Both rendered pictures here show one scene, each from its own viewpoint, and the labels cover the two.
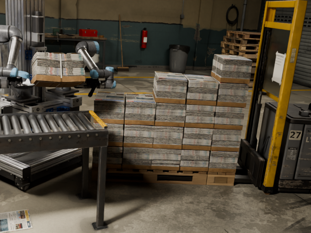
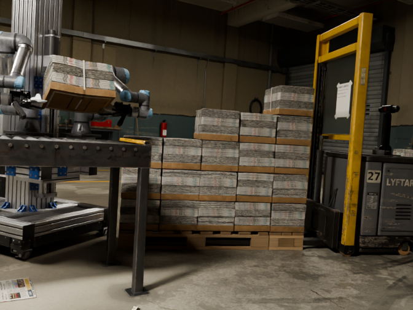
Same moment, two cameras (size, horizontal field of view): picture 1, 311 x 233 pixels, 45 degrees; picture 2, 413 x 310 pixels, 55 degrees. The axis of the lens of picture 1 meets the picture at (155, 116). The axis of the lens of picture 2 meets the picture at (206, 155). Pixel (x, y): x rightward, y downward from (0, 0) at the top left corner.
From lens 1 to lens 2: 0.93 m
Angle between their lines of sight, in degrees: 14
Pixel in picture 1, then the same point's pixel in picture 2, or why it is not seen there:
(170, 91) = (219, 125)
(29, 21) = (42, 42)
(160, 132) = (209, 179)
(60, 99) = not seen: hidden behind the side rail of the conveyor
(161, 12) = (180, 104)
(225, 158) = (290, 213)
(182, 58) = not seen: hidden behind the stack
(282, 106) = (356, 138)
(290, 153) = (370, 200)
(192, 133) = (248, 180)
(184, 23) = not seen: hidden behind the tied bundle
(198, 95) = (253, 130)
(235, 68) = (295, 97)
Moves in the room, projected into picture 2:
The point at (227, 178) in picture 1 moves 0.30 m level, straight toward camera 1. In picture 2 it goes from (294, 240) to (297, 251)
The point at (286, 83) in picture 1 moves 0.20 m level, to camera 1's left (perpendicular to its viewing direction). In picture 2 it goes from (358, 109) to (332, 107)
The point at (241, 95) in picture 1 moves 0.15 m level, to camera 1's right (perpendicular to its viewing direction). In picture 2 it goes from (305, 131) to (323, 132)
